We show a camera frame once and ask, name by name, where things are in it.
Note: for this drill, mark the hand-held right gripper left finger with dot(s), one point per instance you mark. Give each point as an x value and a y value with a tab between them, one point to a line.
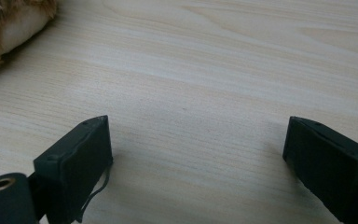
74	168

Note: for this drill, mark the brown teddy bear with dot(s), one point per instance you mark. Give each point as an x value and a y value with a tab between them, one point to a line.
0	31

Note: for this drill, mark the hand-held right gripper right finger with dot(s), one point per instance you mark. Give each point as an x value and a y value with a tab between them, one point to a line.
332	168

